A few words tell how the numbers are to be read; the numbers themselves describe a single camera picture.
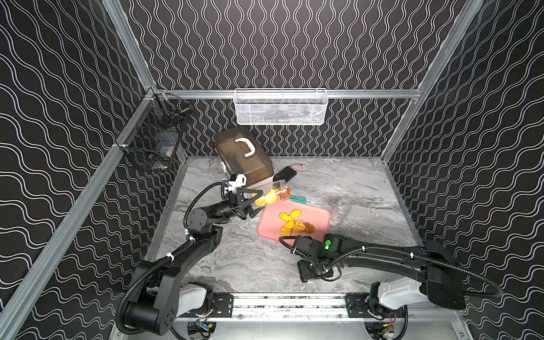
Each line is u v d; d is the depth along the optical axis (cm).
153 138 92
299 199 104
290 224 93
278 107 126
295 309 75
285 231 92
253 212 67
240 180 68
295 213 97
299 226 90
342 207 100
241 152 100
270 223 96
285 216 95
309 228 92
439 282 40
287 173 110
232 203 60
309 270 67
